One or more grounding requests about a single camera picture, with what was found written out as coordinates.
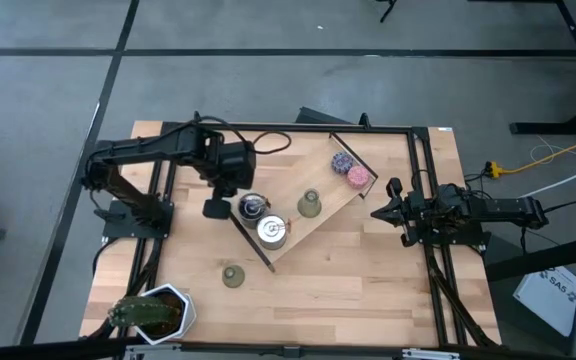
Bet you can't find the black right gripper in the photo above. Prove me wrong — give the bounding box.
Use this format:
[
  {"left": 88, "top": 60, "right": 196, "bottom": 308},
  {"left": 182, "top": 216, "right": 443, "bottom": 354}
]
[{"left": 370, "top": 177, "right": 437, "bottom": 248}]

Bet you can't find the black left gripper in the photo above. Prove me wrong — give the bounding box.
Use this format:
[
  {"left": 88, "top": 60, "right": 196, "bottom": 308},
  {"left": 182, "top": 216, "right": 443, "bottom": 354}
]
[{"left": 197, "top": 124, "right": 258, "bottom": 221}]

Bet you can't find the pink patterned candle holder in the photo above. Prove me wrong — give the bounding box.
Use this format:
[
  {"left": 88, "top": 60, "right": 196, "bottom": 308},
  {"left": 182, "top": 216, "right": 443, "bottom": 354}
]
[{"left": 346, "top": 165, "right": 372, "bottom": 190}]

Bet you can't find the silver lidded tin candle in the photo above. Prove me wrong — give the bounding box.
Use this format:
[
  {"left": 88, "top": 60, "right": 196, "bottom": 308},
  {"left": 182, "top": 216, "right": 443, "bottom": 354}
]
[
  {"left": 237, "top": 192, "right": 270, "bottom": 230},
  {"left": 256, "top": 213, "right": 289, "bottom": 251}
]

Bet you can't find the purple patterned candle holder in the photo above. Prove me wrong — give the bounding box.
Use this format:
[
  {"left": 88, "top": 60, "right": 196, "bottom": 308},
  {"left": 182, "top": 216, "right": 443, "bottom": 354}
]
[{"left": 330, "top": 151, "right": 355, "bottom": 175}]

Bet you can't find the wooden shelf with black legs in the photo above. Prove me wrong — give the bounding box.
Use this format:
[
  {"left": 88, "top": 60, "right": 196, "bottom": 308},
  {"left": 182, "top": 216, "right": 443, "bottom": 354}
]
[{"left": 228, "top": 130, "right": 380, "bottom": 274}]

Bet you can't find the black panel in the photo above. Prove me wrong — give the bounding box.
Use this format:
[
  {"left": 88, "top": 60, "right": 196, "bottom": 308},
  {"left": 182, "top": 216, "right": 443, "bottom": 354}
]
[{"left": 295, "top": 106, "right": 357, "bottom": 126}]

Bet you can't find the black diagonal bar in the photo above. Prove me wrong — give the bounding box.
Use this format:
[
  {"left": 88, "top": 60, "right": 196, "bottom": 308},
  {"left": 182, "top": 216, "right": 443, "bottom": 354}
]
[{"left": 485, "top": 229, "right": 576, "bottom": 281}]

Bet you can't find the white hexagonal plant pot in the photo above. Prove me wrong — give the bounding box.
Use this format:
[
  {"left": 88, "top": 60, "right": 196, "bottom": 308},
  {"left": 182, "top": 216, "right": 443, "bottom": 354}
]
[{"left": 135, "top": 283, "right": 198, "bottom": 347}]

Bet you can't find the green cactus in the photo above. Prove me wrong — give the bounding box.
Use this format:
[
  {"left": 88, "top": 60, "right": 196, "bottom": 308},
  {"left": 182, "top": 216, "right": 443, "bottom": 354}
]
[{"left": 107, "top": 294, "right": 182, "bottom": 329}]

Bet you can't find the white printed cardboard box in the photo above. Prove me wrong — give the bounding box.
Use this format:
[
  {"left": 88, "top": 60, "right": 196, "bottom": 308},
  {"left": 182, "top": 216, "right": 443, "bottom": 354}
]
[{"left": 512, "top": 264, "right": 576, "bottom": 337}]

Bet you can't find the black stand leg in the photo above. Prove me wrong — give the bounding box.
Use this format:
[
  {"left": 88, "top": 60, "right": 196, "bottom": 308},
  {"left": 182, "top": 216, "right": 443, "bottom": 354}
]
[{"left": 378, "top": 0, "right": 399, "bottom": 24}]

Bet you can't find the black horizontal beam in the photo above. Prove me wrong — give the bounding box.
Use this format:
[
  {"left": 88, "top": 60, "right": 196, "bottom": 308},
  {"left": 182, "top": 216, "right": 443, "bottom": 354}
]
[{"left": 0, "top": 335, "right": 576, "bottom": 360}]

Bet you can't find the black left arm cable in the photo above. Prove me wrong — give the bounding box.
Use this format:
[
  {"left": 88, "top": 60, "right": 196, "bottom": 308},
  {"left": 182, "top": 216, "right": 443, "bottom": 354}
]
[{"left": 195, "top": 114, "right": 293, "bottom": 155}]

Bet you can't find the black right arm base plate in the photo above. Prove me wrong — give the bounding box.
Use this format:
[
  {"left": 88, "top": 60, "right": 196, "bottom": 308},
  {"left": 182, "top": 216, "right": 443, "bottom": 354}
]
[{"left": 414, "top": 205, "right": 487, "bottom": 246}]

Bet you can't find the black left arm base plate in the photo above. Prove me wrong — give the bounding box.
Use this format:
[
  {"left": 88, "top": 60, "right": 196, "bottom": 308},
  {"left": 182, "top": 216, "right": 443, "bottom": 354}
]
[{"left": 101, "top": 199, "right": 175, "bottom": 240}]

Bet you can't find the silver metal bracket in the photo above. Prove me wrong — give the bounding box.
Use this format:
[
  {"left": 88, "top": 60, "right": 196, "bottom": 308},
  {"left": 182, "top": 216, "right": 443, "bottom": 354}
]
[{"left": 401, "top": 348, "right": 462, "bottom": 360}]

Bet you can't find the yellow power cable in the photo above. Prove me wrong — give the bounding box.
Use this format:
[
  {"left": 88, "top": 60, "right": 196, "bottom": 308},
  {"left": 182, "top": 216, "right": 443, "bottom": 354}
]
[{"left": 485, "top": 128, "right": 576, "bottom": 180}]

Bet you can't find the white floor cable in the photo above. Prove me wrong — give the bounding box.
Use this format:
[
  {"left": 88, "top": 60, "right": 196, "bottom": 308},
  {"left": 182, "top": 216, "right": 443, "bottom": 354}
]
[{"left": 515, "top": 157, "right": 576, "bottom": 201}]

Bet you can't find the black table leg frame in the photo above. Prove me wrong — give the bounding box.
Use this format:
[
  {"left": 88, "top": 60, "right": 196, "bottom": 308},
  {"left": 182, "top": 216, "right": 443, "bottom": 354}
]
[{"left": 510, "top": 0, "right": 576, "bottom": 135}]

